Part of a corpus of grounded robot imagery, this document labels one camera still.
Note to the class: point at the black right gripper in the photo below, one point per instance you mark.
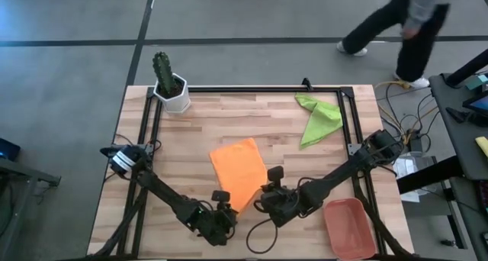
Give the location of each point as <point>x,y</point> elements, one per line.
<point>282,205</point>

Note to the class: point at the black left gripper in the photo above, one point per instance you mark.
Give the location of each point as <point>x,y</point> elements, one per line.
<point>225,221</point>

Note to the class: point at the orange microfiber towel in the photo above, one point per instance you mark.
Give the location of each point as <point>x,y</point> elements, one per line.
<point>238,169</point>

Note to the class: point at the green microfiber towel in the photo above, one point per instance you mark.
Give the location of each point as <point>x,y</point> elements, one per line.
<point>322,120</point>

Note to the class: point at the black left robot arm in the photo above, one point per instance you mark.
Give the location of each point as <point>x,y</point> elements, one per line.
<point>164,190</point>

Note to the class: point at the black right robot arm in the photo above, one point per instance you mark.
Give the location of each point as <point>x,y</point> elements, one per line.
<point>343,169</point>

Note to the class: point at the pink plastic basket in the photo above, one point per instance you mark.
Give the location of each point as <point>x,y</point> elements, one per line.
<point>348,230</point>

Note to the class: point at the white plant pot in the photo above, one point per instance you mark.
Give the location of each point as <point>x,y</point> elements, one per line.
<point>179,102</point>

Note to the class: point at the clear plastic bin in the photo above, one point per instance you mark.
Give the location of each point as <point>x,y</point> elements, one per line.
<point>411,169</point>

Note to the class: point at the black power strip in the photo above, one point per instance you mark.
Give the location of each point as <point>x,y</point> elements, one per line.
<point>415,140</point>

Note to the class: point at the black desk leg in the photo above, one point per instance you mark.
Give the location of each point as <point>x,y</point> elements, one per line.
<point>431,173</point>

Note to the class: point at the green cactus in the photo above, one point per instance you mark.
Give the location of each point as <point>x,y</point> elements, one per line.
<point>163,72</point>

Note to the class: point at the black side desk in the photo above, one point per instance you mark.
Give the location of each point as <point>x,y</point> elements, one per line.
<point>457,139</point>

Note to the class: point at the black handheld device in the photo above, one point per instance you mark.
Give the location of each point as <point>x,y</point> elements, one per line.
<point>457,115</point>

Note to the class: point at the person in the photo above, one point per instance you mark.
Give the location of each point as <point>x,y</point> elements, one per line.
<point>417,55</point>

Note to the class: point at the black equipment stand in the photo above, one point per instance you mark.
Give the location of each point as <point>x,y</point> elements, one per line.
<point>26,173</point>

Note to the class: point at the yellow cloth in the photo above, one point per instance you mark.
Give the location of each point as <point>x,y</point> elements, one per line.
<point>482,144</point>

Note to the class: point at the black tablet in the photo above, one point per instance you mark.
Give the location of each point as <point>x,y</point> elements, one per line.
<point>476,102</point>

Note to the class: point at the blue device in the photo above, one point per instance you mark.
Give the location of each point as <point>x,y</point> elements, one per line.
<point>7,148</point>

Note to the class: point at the teal box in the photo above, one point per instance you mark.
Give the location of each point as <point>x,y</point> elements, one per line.
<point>478,81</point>

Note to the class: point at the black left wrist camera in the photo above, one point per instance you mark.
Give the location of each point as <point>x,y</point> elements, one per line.
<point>221,198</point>

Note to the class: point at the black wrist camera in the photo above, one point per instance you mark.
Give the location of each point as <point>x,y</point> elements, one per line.
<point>221,198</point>
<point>275,174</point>

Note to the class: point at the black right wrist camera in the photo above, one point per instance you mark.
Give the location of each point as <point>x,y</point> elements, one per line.
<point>275,174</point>

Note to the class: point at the black metal table frame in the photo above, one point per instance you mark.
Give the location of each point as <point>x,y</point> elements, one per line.
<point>248,89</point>

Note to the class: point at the black frame clamp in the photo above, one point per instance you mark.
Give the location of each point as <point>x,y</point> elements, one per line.
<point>307,84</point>

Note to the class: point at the black desk post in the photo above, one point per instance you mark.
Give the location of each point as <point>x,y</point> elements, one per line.
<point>469,66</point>

